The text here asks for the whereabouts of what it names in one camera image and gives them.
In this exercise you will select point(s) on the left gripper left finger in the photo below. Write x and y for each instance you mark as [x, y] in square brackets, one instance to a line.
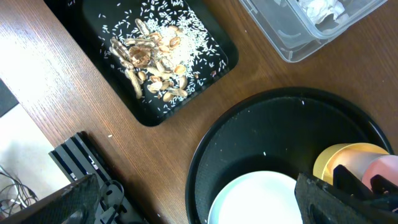
[75, 203]

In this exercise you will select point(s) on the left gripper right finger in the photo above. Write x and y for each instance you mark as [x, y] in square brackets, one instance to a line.
[347, 200]

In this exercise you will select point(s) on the yellow bowl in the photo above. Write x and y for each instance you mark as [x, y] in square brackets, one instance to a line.
[356, 157]

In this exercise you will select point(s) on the pink cup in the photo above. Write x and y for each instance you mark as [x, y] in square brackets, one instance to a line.
[386, 166]

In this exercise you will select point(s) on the grey round plate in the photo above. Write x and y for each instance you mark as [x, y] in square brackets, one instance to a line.
[257, 197]

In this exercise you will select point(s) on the peanut shells and rice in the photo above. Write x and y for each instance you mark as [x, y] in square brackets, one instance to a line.
[162, 51]

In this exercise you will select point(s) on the white tissue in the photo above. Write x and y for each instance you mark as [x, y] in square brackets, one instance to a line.
[318, 10]

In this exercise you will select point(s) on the round black serving tray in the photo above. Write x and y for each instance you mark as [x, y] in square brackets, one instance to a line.
[282, 130]

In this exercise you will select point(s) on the black rectangular tray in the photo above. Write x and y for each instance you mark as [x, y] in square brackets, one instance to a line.
[124, 93]

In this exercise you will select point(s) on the clear plastic bin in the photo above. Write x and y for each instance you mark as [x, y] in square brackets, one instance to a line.
[293, 35]

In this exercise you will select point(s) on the black aluminium rail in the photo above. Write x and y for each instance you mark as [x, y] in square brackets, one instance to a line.
[78, 157]

